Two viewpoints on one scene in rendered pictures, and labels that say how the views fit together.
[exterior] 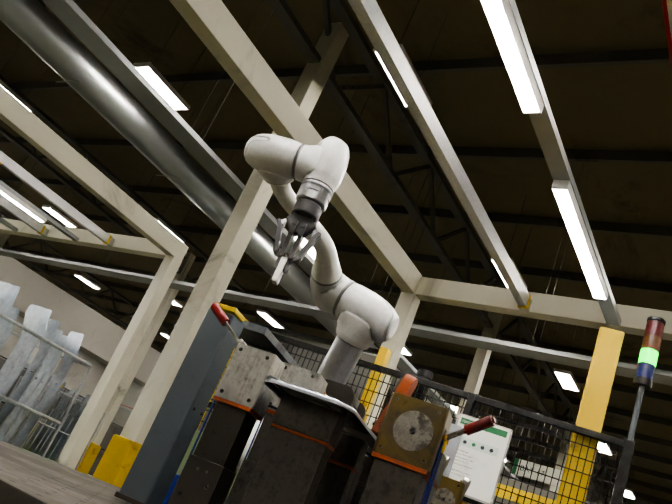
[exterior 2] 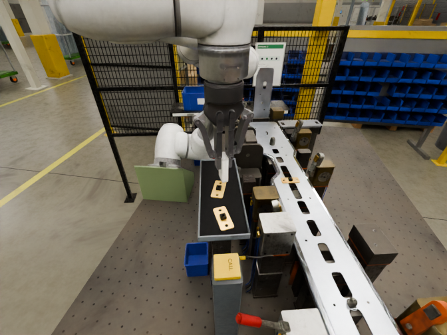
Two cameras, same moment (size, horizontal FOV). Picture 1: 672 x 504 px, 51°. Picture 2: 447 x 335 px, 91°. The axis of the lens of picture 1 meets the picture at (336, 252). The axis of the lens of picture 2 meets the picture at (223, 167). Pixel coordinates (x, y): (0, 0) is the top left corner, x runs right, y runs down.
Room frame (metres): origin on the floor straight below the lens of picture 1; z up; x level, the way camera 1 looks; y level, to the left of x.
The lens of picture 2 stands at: (1.35, 0.31, 1.65)
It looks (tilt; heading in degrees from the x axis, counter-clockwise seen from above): 36 degrees down; 333
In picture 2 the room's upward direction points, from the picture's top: straight up
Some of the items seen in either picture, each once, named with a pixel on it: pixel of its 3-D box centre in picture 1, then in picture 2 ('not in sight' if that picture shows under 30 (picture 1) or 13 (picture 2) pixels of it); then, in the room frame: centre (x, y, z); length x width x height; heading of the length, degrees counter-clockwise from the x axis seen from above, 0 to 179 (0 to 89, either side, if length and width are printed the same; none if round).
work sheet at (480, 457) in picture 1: (474, 458); (268, 65); (2.81, -0.83, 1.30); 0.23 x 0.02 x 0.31; 66
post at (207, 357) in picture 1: (184, 406); (225, 310); (1.60, 0.17, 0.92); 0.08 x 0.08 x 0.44; 66
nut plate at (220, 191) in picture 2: not in sight; (218, 187); (1.85, 0.07, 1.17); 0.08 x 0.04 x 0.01; 143
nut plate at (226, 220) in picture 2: not in sight; (223, 217); (1.73, 0.12, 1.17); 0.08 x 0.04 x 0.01; 171
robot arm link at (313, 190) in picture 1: (313, 197); (223, 62); (1.73, 0.11, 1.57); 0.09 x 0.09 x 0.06
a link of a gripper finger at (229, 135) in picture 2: (297, 243); (229, 133); (1.73, 0.10, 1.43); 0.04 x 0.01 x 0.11; 170
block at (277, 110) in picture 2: not in sight; (274, 131); (2.54, -0.75, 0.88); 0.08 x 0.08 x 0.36; 66
